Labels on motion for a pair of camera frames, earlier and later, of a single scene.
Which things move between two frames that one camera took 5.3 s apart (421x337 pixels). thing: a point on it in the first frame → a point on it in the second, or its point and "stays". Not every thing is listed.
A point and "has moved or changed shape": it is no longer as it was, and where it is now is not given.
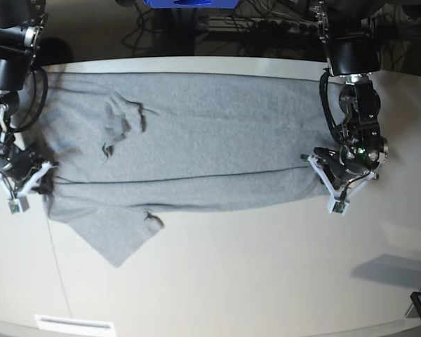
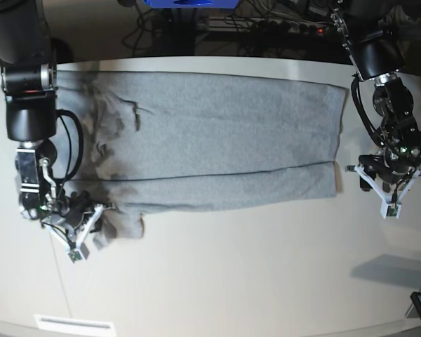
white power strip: [262, 24] stays
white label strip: [68, 324] stays
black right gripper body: [339, 170] → [384, 170]
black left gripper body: [23, 163] → [75, 206]
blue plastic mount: [191, 3] stays
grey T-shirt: [133, 146] has moved or changed shape
